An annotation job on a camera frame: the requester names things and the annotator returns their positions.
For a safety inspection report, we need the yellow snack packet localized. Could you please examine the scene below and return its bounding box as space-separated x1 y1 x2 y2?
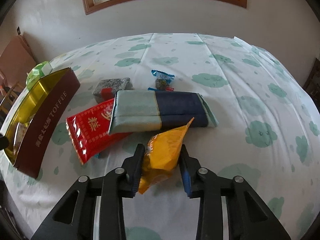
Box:
138 117 195 195

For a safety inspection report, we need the green tissue pack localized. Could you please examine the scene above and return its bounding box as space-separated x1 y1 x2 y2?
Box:
26 61 53 90

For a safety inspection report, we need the light wooden chair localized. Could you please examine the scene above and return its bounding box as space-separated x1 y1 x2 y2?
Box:
0 80 20 113

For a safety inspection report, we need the red snack packet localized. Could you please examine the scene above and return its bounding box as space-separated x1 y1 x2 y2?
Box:
66 97 133 165

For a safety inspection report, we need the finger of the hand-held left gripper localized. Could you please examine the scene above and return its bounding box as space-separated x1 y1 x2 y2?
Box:
0 134 9 152

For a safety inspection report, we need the grey speckled snack packet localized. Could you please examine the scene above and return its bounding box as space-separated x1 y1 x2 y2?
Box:
92 77 134 104

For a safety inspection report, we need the maroon tin box gold inside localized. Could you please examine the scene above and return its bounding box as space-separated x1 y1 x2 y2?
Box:
0 67 81 180

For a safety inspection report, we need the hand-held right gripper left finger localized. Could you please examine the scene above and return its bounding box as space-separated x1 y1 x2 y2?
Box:
31 144 146 240

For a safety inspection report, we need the dark wooden chair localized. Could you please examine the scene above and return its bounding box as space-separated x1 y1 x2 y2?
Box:
301 57 320 100

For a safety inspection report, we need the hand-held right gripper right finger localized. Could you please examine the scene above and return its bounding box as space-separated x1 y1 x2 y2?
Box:
179 144 292 240

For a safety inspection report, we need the teal and navy cloth pouch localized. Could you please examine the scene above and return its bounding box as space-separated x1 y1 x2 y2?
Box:
108 90 219 134

